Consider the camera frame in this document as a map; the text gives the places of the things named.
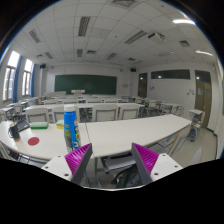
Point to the white chair far left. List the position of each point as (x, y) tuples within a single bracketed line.
[(37, 115)]

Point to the dark door centre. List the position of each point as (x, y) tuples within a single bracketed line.
[(142, 85)]

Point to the white chair centre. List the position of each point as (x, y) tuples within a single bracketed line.
[(104, 112)]

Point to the wooden door right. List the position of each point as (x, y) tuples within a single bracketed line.
[(203, 98)]

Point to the ceiling projector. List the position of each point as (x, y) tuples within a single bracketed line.
[(156, 37)]

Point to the white desk right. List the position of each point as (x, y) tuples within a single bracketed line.
[(115, 137)]

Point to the yellow green sponge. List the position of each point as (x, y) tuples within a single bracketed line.
[(60, 124)]

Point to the red round coaster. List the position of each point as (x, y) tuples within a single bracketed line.
[(33, 141)]

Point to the white chair right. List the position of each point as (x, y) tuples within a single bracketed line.
[(128, 112)]

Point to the white chair behind bottle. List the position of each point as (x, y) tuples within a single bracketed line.
[(58, 113)]

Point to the green chalkboard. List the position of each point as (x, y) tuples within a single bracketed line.
[(91, 84)]

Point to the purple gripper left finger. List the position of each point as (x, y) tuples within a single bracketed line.
[(77, 161)]

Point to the black bag under desk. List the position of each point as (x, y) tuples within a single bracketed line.
[(127, 178)]

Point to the black notebook on desk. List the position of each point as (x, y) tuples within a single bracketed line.
[(22, 125)]

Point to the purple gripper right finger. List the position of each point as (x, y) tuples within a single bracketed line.
[(145, 161)]

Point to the white desk left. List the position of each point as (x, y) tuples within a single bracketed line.
[(51, 144)]

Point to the dark cup with brown band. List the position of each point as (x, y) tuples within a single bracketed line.
[(13, 132)]

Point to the white desk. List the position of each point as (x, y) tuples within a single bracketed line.
[(51, 144), (115, 137)]

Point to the blue water bottle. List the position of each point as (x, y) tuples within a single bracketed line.
[(71, 130)]

